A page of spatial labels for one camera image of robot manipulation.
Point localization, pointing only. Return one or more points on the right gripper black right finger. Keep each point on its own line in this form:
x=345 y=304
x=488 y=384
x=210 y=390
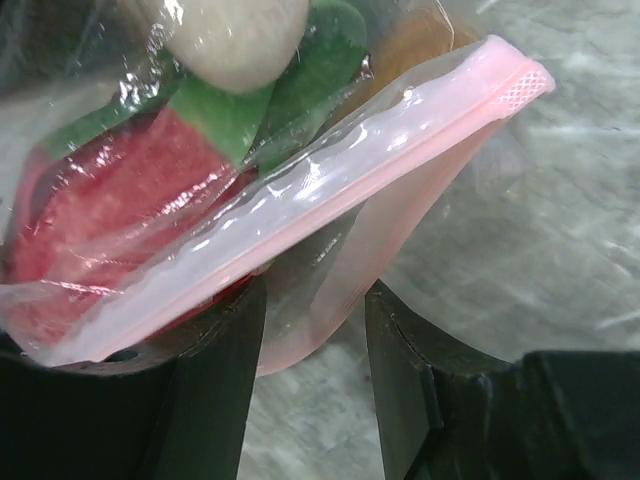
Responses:
x=448 y=411

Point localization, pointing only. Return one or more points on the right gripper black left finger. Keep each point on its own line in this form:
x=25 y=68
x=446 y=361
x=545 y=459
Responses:
x=172 y=407

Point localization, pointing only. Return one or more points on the clear zip top bag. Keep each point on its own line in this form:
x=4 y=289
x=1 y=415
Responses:
x=323 y=225

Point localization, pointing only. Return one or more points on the red fake strawberry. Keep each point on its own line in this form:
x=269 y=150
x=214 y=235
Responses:
x=103 y=195

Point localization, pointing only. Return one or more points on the white fake radish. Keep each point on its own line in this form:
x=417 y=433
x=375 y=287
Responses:
x=236 y=46

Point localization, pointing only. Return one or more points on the brown fake food piece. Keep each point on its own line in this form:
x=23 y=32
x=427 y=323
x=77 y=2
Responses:
x=419 y=36

